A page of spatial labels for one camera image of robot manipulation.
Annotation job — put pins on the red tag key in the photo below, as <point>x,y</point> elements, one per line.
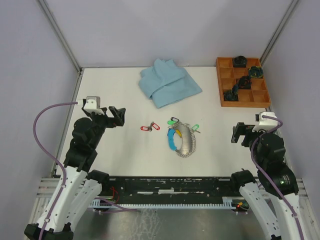
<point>146,128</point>
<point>152,126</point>

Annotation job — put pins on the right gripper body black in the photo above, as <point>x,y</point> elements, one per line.
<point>252,136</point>

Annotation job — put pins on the wooden compartment tray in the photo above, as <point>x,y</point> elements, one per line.
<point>241,82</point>

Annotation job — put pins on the metal key organizer plate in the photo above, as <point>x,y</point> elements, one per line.
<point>188,139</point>

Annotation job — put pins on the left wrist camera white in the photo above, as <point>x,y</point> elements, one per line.
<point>91,105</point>

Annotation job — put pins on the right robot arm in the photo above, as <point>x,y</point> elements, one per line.
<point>282,220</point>

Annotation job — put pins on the light blue cloth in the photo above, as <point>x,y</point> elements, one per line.
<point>165,83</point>

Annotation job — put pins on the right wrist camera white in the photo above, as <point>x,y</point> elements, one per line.
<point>263,123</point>

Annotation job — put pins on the green tag key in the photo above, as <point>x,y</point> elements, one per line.
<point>171,122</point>
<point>194,129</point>

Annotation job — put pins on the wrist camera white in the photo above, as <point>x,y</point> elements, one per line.
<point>263,123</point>
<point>91,105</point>

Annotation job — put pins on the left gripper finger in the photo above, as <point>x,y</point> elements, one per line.
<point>116,124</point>
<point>118,115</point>

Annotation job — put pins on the yellow key tag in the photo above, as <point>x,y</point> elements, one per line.
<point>178,133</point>

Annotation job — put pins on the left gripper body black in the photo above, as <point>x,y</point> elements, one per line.
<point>103,121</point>

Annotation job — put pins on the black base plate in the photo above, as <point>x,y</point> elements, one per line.
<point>170,190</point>

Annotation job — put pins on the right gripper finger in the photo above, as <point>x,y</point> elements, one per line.
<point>237,131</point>
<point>245,141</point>

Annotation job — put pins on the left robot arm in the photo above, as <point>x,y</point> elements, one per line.
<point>78,186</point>

